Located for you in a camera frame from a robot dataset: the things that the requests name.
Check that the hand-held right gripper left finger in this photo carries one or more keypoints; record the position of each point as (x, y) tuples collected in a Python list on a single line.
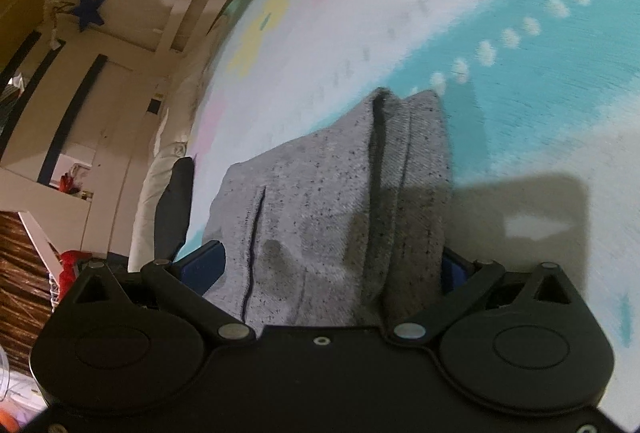
[(205, 263)]

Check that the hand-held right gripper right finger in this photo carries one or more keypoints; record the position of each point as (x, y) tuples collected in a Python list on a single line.
[(452, 275)]

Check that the grey speckled pants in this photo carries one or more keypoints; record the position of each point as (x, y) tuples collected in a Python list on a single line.
[(310, 193)]

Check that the dark navy cloth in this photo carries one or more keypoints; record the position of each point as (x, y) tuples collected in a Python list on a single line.
[(175, 203)]

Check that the white pillow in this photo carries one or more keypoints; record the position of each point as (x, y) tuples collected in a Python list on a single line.
[(150, 193)]

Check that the red object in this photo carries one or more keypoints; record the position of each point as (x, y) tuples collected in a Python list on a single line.
[(70, 265)]

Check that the small red item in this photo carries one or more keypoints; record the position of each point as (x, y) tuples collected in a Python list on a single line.
[(67, 183)]

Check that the white cabinet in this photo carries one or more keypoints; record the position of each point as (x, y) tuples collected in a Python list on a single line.
[(120, 113)]

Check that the brown wicker basket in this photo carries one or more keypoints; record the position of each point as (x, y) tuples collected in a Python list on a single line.
[(22, 293)]

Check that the pastel printed blanket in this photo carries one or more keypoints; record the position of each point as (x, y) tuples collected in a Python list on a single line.
[(525, 88)]

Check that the clear plastic container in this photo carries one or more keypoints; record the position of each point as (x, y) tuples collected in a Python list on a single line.
[(17, 393)]

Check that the blue star decoration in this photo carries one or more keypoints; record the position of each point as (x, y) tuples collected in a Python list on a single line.
[(89, 10)]

